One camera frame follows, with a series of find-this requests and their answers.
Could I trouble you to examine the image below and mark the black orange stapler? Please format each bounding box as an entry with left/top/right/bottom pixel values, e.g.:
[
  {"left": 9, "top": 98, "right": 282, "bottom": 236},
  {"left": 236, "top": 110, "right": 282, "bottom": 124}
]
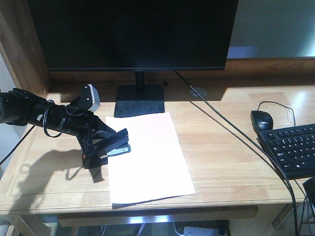
[{"left": 80, "top": 129, "right": 129, "bottom": 169}]

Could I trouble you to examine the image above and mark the black monitor cable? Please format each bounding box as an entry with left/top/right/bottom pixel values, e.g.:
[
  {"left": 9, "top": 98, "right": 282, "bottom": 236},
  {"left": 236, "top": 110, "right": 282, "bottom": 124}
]
[{"left": 175, "top": 71, "right": 300, "bottom": 236}]

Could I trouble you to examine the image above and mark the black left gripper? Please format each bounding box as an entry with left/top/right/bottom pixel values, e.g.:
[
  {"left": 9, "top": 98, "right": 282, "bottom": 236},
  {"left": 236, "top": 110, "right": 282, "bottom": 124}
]
[{"left": 61, "top": 108, "right": 116, "bottom": 157}]

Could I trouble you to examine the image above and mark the black computer monitor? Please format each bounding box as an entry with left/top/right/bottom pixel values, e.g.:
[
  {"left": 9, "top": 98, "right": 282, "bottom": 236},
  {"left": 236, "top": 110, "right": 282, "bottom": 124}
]
[{"left": 28, "top": 0, "right": 238, "bottom": 118}]

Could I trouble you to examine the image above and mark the black keyboard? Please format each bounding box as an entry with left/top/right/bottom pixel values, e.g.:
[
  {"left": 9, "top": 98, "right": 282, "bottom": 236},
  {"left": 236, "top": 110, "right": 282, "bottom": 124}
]
[{"left": 257, "top": 123, "right": 315, "bottom": 179}]

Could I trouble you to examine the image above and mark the wooden desk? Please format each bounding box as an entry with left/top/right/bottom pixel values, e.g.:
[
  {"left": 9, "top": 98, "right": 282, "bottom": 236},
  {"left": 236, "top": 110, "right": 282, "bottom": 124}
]
[{"left": 0, "top": 58, "right": 315, "bottom": 236}]

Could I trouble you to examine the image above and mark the black computer mouse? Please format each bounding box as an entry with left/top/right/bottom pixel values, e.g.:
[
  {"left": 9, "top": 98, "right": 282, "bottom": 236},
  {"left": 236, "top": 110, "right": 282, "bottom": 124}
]
[{"left": 251, "top": 110, "right": 274, "bottom": 134}]

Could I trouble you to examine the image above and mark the white paper sheet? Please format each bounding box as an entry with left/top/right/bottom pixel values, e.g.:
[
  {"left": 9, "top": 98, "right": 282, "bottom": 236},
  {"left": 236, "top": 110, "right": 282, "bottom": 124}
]
[{"left": 106, "top": 113, "right": 196, "bottom": 205}]

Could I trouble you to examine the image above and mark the white power strip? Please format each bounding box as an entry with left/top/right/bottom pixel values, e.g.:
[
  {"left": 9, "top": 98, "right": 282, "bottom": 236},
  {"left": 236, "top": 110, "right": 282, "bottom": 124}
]
[{"left": 184, "top": 226, "right": 220, "bottom": 236}]

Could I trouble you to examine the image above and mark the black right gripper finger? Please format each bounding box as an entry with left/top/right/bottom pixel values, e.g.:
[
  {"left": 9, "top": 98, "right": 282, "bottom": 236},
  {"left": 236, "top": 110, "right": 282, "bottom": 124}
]
[{"left": 303, "top": 177, "right": 315, "bottom": 214}]

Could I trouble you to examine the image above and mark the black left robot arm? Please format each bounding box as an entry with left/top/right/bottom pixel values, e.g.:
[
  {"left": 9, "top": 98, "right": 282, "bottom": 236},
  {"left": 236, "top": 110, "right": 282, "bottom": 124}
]
[{"left": 0, "top": 85, "right": 116, "bottom": 159}]

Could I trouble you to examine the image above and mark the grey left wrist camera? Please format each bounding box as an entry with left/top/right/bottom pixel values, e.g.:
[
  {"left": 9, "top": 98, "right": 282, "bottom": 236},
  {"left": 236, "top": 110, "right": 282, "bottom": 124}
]
[{"left": 70, "top": 84, "right": 100, "bottom": 112}]

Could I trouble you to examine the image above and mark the black mouse cable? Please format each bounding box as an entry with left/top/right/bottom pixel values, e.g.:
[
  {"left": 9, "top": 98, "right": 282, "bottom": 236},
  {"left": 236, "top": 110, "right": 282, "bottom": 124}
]
[{"left": 257, "top": 100, "right": 296, "bottom": 127}]

